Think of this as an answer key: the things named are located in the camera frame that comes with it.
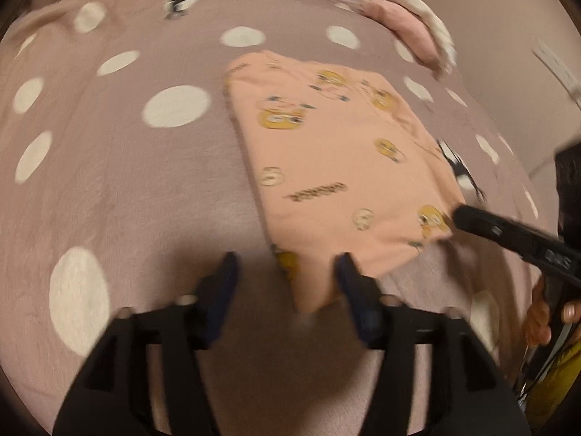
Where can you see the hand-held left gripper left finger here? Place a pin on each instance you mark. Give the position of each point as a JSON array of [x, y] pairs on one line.
[[223, 279]]

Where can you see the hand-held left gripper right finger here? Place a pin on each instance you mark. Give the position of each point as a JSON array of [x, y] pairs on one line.
[[353, 284]]

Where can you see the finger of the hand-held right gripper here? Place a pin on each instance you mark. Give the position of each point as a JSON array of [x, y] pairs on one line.
[[490, 227]]

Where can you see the peach cartoon print garment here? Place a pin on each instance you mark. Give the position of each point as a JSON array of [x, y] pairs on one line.
[[327, 163]]

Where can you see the person's right hand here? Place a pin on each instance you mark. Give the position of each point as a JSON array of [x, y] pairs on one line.
[[537, 322]]

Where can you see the mauve polka dot blanket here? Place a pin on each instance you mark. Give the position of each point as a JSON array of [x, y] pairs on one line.
[[136, 200]]

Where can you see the yellow green cloth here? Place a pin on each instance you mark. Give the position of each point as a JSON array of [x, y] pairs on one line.
[[563, 377]]

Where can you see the pink cushion white trim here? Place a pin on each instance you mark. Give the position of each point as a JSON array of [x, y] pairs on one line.
[[408, 27]]

